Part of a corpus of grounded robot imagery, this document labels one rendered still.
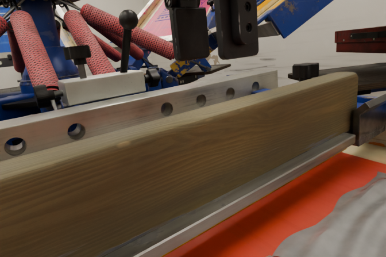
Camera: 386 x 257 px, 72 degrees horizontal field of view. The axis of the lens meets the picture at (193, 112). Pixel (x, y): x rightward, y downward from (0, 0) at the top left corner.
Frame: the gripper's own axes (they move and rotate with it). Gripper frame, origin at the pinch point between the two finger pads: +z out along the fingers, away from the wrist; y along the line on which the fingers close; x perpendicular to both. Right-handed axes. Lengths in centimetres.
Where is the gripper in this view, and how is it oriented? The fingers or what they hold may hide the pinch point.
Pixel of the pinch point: (211, 31)
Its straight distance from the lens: 20.2
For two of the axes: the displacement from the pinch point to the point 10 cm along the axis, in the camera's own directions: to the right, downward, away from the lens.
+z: 1.0, 9.7, 2.3
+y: 5.7, 1.3, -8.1
